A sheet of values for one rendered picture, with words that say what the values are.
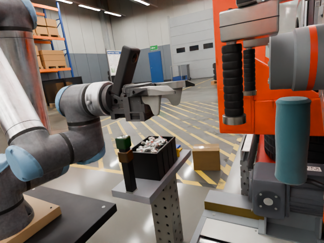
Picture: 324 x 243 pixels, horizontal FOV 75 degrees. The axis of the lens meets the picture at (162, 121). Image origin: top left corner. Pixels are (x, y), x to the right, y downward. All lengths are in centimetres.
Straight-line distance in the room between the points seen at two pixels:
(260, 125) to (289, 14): 1269
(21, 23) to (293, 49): 84
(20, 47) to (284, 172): 97
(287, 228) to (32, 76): 127
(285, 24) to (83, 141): 1325
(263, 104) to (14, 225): 111
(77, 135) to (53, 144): 7
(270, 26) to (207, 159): 151
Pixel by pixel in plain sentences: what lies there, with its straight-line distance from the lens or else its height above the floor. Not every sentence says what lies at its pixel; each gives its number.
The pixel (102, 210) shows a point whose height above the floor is 30.
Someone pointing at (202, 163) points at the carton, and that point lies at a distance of 183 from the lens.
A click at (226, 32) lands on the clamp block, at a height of 91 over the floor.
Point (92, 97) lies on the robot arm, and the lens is 54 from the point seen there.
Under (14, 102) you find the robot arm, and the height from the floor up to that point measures 83.
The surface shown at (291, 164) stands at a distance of 74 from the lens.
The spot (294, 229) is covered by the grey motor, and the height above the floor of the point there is 9.
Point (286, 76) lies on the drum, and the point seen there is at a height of 82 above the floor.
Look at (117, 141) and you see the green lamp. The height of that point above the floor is 65.
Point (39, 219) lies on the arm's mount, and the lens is 106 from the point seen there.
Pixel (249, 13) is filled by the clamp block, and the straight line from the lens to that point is 40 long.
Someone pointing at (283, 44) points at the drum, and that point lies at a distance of 54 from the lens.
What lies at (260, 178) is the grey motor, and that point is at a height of 40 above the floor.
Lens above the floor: 87
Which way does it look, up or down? 14 degrees down
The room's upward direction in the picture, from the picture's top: 7 degrees counter-clockwise
